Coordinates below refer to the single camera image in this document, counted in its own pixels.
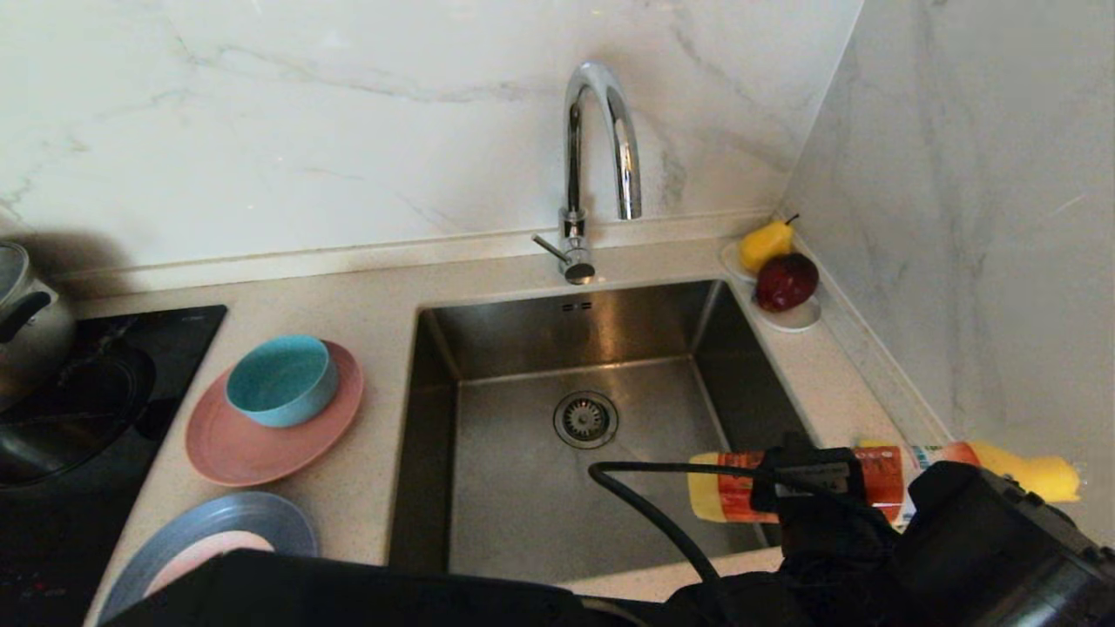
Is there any yellow-capped orange dish soap bottle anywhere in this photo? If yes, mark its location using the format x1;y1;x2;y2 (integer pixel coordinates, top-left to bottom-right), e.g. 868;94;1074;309
686;440;1081;525

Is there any stainless steel sink basin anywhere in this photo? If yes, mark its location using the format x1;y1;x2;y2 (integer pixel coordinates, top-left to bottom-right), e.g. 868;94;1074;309
388;277;859;602

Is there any small white fruit dish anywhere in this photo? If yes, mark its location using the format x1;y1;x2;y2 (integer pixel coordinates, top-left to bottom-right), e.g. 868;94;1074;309
720;241;822;334

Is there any dark red apple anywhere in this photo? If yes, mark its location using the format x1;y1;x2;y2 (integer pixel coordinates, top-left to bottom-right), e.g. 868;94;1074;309
754;253;820;314

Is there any round metal drain strainer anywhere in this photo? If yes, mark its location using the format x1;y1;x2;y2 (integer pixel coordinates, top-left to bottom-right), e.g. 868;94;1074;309
553;390;619;450

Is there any yellow pear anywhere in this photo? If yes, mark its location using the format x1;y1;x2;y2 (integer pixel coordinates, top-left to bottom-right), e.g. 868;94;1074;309
739;214;800;276

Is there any chrome gooseneck faucet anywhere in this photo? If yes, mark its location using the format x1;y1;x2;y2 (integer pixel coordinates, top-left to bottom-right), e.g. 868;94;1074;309
532;61;643;284

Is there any large blue-grey plate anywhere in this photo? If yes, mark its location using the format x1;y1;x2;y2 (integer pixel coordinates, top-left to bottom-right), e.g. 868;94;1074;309
100;490;320;615

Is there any teal bowl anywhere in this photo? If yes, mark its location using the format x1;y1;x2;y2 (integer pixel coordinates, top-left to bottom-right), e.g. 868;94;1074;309
225;334;339;428

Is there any large pink plate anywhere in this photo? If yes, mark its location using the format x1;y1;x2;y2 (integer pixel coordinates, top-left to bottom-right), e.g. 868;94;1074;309
185;339;364;487

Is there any pink bowl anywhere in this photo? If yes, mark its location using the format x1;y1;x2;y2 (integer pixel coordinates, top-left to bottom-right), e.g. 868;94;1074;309
144;529;276;597

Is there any black glass induction cooktop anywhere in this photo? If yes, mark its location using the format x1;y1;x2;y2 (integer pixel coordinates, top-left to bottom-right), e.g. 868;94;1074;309
0;305;227;627

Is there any black frying pan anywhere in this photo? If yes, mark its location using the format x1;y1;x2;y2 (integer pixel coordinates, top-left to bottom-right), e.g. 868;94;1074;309
0;348;158;489

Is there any steel pot with black handle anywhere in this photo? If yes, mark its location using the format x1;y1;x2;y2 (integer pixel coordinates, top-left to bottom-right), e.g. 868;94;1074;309
0;241;76;410

